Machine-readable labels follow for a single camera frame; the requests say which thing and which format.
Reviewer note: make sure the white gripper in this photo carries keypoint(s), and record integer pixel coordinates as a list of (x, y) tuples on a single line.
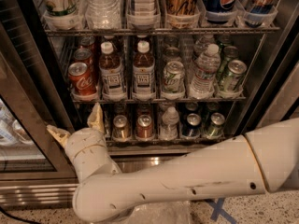
[(83, 140)]

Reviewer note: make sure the red coke can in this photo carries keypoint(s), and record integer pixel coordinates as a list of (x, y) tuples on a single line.
[(82, 79), (87, 42), (83, 55)]

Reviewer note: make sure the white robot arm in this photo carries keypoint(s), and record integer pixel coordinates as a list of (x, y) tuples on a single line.
[(260, 161)]

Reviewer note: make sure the bottom shelf gold can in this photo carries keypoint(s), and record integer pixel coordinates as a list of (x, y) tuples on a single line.
[(121, 127)]

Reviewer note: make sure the glass fridge door left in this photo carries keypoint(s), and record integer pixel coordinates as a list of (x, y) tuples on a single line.
[(24, 101)]

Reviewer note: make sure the bottom shelf red can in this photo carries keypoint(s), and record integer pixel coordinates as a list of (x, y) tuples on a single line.
[(144, 128)]

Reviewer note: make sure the bottom shelf water bottle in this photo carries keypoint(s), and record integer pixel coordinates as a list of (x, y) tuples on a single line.
[(168, 127)]

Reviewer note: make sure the shelf water bottle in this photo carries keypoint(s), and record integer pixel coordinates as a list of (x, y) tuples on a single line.
[(168, 127), (103, 14)]

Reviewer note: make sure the front green white soda can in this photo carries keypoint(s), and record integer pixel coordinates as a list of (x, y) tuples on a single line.
[(173, 77)]

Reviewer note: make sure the green white soda can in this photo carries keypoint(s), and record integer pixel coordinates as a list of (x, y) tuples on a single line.
[(171, 54), (173, 77)]

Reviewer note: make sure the bottom shelf dark blue can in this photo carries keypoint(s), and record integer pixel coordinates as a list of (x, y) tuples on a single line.
[(191, 125)]

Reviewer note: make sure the top shelf water bottle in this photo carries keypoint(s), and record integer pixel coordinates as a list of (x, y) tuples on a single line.
[(103, 14)]

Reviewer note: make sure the bottom shelf green can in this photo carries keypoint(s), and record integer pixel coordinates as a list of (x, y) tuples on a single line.
[(215, 125)]

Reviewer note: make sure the front green ginger ale can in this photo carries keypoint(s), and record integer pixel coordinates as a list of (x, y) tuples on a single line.
[(232, 75)]

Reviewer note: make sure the green ginger ale can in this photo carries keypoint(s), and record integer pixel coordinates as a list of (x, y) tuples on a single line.
[(232, 75), (228, 53)]

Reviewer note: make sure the left brown tea bottle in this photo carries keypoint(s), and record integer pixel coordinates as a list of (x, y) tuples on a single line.
[(111, 70)]

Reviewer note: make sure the brown tea bottle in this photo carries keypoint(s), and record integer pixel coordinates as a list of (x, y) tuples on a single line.
[(111, 70), (143, 69)]

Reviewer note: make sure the right brown tea bottle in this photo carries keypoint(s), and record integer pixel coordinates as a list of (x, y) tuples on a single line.
[(143, 69)]

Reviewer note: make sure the clear plastic bag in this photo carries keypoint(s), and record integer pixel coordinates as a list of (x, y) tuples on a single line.
[(161, 213)]

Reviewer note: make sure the front clear water bottle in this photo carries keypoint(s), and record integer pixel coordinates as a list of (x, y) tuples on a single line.
[(206, 67)]

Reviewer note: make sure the blue tape cross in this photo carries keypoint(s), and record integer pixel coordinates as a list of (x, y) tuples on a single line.
[(218, 211)]

